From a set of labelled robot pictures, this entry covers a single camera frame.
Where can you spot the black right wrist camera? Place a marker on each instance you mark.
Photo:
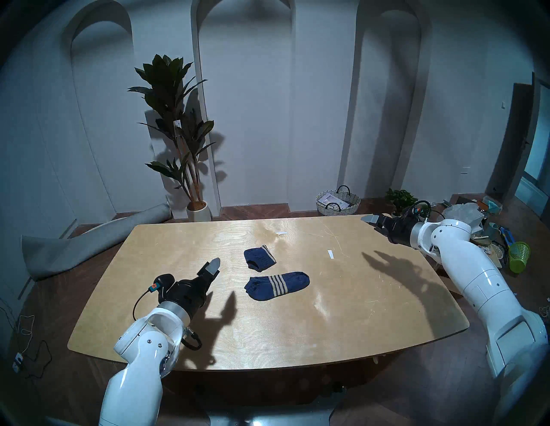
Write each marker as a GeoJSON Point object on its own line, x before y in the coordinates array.
{"type": "Point", "coordinates": [421, 209]}

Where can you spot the tall dark green plant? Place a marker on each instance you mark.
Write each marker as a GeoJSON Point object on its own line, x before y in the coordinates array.
{"type": "Point", "coordinates": [169, 86]}

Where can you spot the dark door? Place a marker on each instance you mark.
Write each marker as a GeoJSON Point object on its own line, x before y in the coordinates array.
{"type": "Point", "coordinates": [513, 141]}

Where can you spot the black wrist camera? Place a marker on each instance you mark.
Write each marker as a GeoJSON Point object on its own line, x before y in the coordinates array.
{"type": "Point", "coordinates": [164, 284]}
{"type": "Point", "coordinates": [421, 209]}

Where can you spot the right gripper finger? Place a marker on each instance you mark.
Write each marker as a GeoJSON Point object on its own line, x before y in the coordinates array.
{"type": "Point", "coordinates": [382, 229]}
{"type": "Point", "coordinates": [373, 218]}

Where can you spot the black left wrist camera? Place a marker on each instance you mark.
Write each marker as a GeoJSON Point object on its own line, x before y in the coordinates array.
{"type": "Point", "coordinates": [164, 284]}

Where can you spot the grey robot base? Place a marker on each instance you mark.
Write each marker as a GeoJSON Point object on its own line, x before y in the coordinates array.
{"type": "Point", "coordinates": [266, 414]}

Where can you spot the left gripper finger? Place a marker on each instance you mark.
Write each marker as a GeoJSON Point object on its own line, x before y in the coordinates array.
{"type": "Point", "coordinates": [211, 266]}

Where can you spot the green plastic basket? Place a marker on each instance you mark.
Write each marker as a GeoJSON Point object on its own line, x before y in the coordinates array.
{"type": "Point", "coordinates": [519, 257]}

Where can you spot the clear plastic bag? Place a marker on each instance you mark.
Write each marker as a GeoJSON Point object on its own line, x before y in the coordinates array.
{"type": "Point", "coordinates": [466, 211]}

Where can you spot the small green potted plant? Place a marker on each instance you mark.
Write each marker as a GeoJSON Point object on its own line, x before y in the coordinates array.
{"type": "Point", "coordinates": [400, 198]}

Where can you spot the white power strip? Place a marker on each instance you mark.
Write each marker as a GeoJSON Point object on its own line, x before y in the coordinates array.
{"type": "Point", "coordinates": [17, 363]}

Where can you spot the white plant pot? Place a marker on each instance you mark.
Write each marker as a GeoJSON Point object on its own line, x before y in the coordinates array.
{"type": "Point", "coordinates": [197, 212]}

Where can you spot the rolled grey carpet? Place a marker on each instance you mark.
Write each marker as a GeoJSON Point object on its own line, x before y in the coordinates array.
{"type": "Point", "coordinates": [73, 249]}

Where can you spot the blue striped ankle sock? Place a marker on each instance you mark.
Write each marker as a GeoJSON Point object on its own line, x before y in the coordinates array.
{"type": "Point", "coordinates": [258, 257]}
{"type": "Point", "coordinates": [266, 287]}

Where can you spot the light wooden table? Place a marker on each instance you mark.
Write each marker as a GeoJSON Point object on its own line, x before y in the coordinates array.
{"type": "Point", "coordinates": [300, 326]}

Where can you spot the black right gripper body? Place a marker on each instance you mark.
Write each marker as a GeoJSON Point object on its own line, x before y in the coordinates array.
{"type": "Point", "coordinates": [401, 231]}

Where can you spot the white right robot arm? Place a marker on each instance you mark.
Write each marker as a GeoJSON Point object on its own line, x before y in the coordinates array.
{"type": "Point", "coordinates": [477, 266]}

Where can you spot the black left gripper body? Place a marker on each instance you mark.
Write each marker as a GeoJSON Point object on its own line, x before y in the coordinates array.
{"type": "Point", "coordinates": [189, 294]}

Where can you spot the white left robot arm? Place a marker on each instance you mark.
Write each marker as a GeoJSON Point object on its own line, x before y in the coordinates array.
{"type": "Point", "coordinates": [142, 348]}

